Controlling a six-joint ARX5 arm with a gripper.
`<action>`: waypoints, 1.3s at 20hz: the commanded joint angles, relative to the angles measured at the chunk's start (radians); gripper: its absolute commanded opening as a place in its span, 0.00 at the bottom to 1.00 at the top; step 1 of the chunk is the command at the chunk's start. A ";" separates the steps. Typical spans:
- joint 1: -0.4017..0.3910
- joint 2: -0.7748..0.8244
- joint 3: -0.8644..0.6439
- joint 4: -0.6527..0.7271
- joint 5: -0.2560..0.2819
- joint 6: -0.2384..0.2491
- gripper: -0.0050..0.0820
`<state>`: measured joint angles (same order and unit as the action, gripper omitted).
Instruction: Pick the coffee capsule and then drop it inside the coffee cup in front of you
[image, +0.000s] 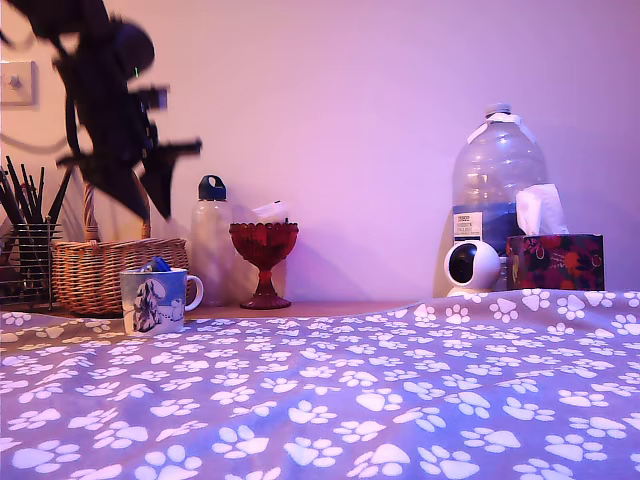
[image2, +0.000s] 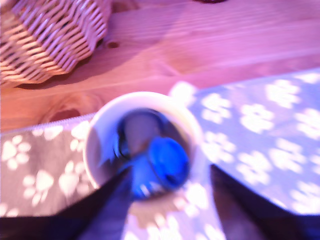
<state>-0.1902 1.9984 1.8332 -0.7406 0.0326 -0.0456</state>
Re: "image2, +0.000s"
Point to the coffee capsule printed with three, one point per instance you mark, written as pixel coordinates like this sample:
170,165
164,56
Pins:
167,157

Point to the dark grey coffee capsule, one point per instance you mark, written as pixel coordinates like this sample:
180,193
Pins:
140,127

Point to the grey paw-print cloth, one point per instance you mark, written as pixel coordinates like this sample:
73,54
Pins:
250,125

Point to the white mug with dog print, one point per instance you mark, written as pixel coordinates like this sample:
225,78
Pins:
105,117

